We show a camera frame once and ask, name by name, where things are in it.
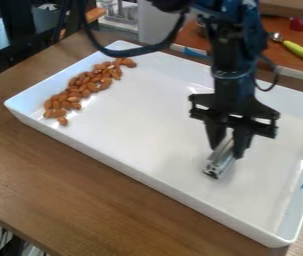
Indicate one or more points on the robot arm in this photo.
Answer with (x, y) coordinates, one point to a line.
(234, 40)

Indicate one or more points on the white tray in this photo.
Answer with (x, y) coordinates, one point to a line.
(158, 133)

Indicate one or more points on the pile of brown bits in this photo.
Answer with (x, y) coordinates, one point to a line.
(83, 88)

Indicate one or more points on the silver metal bar tool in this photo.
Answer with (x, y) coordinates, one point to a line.
(219, 161)

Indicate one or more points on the red cup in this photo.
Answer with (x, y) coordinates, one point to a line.
(298, 24)

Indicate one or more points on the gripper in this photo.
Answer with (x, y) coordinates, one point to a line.
(234, 103)

